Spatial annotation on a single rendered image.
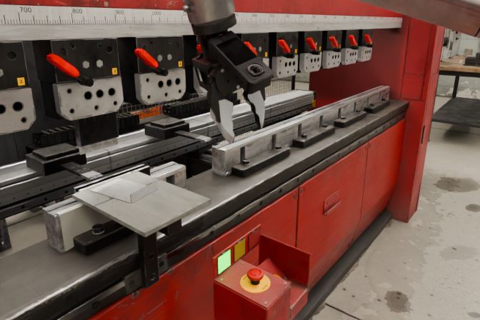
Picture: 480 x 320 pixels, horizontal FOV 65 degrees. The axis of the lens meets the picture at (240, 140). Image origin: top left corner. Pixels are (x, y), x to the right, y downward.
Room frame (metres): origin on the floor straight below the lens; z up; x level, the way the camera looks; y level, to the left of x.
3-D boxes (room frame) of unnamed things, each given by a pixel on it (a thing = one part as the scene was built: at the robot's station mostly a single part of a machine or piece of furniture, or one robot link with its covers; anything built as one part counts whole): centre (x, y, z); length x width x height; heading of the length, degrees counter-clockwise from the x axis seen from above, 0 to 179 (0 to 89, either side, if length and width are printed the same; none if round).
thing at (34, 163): (0.95, 0.46, 1.01); 0.26 x 0.12 x 0.05; 51
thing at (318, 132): (1.61, -0.33, 0.89); 0.30 x 0.05 x 0.03; 141
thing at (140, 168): (0.88, 0.32, 0.98); 0.20 x 0.03 x 0.03; 141
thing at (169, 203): (0.76, 0.22, 1.00); 0.26 x 0.18 x 0.01; 51
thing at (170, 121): (1.27, 0.21, 1.01); 0.26 x 0.12 x 0.05; 51
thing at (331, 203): (1.56, -0.43, 0.58); 0.15 x 0.02 x 0.07; 141
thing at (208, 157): (1.56, 0.26, 0.81); 0.64 x 0.08 x 0.14; 51
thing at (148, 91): (0.99, 0.23, 1.26); 0.15 x 0.09 x 0.17; 141
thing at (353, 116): (1.92, -0.58, 0.89); 0.30 x 0.05 x 0.03; 141
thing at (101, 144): (0.86, 0.34, 1.13); 0.10 x 0.02 x 0.10; 141
